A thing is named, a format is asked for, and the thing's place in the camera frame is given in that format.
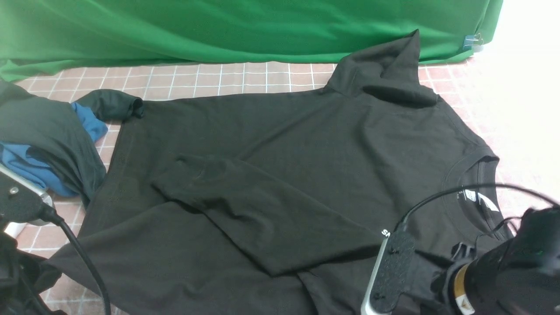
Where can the dark gray long-sleeved shirt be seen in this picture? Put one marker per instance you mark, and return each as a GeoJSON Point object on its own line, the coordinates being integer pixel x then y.
{"type": "Point", "coordinates": [274, 204]}

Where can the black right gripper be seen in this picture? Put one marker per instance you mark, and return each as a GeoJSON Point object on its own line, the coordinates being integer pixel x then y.
{"type": "Point", "coordinates": [437, 285]}

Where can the pink checkered tablecloth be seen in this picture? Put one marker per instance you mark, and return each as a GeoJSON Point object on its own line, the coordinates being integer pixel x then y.
{"type": "Point", "coordinates": [514, 108]}

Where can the blue binder clip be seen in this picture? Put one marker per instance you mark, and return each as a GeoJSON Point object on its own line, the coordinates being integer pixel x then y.
{"type": "Point", "coordinates": [472, 42]}

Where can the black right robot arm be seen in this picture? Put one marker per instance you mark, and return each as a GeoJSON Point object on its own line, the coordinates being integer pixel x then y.
{"type": "Point", "coordinates": [519, 277]}

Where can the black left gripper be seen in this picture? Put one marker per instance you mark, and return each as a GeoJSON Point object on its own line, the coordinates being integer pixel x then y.
{"type": "Point", "coordinates": [18, 273]}

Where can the green backdrop cloth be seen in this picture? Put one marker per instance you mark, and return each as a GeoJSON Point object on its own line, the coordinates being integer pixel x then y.
{"type": "Point", "coordinates": [46, 36]}

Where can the white shirt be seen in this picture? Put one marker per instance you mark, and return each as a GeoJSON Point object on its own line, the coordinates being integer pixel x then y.
{"type": "Point", "coordinates": [14, 229]}

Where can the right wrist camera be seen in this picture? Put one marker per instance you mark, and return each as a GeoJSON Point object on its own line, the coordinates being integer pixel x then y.
{"type": "Point", "coordinates": [390, 273]}

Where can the blue shirt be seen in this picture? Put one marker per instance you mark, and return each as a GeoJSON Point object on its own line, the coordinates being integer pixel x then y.
{"type": "Point", "coordinates": [19, 158]}

